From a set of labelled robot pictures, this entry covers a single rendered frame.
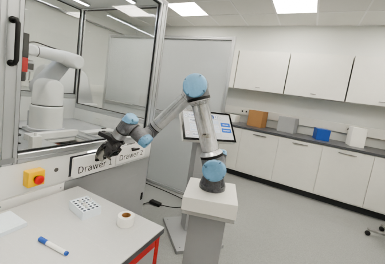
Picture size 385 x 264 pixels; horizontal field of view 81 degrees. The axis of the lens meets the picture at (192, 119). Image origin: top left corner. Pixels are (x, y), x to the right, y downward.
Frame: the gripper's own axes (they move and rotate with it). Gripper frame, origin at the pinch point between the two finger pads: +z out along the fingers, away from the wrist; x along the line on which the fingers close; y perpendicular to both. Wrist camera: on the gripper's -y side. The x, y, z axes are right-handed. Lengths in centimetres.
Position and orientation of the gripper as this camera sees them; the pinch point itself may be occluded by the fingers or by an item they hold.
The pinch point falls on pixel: (98, 157)
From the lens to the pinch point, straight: 142.4
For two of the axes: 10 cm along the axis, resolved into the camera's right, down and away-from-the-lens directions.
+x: 4.5, -0.4, 8.9
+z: -6.2, 7.0, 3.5
